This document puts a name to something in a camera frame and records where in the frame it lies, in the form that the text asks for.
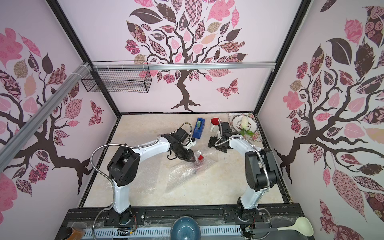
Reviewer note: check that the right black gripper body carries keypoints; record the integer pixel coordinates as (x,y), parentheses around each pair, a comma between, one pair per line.
(218,142)

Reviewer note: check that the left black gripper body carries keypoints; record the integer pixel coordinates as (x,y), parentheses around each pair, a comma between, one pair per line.
(183,153)

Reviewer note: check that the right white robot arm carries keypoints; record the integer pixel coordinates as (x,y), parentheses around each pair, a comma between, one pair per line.
(266,154)

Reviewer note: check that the white mug red interior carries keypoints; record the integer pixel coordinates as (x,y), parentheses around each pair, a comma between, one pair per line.
(215,125)

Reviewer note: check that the white decorated plate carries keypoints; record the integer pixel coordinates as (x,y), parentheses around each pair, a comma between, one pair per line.
(236,123)

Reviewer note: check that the blue tape dispenser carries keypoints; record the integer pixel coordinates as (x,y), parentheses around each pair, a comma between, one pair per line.
(199,128)

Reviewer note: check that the white green toy vegetable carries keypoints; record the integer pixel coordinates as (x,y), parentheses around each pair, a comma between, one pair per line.
(246,125)

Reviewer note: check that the floral placemat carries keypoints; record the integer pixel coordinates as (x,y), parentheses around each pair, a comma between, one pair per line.
(257,137)

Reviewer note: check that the blue ceramic bowl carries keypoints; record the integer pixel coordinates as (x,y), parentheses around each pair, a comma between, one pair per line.
(185,228)

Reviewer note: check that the left metal flex conduit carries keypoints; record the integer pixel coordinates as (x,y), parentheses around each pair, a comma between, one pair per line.
(99,171)

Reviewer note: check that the brown jar black lid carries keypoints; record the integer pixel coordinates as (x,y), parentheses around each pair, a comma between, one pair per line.
(72,234)

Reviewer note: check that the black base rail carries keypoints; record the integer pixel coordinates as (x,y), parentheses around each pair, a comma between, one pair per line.
(270,215)

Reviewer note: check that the rear aluminium frame bar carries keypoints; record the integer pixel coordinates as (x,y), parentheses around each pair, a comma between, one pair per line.
(190,66)

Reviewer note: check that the aluminium frame bar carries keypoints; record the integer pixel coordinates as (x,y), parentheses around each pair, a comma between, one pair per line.
(190,66)
(9,151)

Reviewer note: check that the black wire basket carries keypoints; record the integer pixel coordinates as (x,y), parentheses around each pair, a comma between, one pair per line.
(118,77)

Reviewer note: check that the cream ladle grey handle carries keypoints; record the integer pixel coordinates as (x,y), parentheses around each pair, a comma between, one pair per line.
(302,225)

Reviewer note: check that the white slotted cable duct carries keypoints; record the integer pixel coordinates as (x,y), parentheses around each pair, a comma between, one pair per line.
(163,232)

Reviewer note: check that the left aluminium frame bar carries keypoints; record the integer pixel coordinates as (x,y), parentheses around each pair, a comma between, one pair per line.
(9,151)

